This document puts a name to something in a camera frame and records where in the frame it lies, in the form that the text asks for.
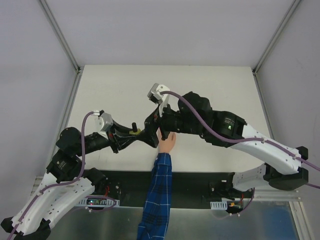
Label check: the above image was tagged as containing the left white cable duct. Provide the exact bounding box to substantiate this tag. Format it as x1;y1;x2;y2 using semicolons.
75;197;120;208

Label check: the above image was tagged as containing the right white cable duct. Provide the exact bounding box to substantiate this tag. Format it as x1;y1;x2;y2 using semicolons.
210;200;228;211

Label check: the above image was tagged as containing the yellow nail polish bottle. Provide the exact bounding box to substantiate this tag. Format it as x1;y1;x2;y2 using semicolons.
129;128;142;136

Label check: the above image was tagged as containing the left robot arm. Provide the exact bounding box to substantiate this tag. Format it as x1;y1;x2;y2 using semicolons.
0;117;145;240

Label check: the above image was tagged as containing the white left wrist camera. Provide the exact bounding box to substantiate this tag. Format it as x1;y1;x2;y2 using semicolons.
92;110;114;139

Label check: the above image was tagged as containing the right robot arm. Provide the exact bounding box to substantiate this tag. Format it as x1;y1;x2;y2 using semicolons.
145;90;309;198

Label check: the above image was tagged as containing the person's hand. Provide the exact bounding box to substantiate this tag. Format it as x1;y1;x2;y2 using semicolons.
157;130;177;154

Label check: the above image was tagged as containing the aluminium frame post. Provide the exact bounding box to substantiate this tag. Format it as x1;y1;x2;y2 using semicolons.
252;0;303;76
37;0;82;74

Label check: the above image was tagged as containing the blue plaid sleeve forearm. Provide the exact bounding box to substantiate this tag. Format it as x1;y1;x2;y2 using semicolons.
136;153;173;240

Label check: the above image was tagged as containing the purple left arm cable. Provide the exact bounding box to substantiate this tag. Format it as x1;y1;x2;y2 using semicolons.
7;111;118;238

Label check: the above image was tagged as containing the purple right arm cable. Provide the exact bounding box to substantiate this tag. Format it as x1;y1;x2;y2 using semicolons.
159;91;320;221

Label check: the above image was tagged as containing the right aluminium frame post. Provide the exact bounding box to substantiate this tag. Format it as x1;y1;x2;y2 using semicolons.
252;0;303;76

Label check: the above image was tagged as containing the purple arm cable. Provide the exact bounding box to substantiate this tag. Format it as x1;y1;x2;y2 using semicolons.
159;91;320;221
7;111;118;238

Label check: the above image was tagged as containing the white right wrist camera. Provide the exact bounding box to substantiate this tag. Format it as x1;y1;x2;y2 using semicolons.
147;83;170;118

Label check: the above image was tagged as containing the aluminium table edge rail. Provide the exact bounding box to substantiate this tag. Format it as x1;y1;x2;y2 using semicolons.
44;72;82;172

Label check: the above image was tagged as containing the white cable duct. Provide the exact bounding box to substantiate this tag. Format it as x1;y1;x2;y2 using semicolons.
75;197;120;208
210;200;228;211

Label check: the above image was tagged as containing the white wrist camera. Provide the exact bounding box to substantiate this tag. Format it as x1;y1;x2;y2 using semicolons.
92;110;114;139
147;83;170;118

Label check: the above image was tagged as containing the left aluminium frame post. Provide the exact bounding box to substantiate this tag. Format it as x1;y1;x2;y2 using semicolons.
37;0;82;74

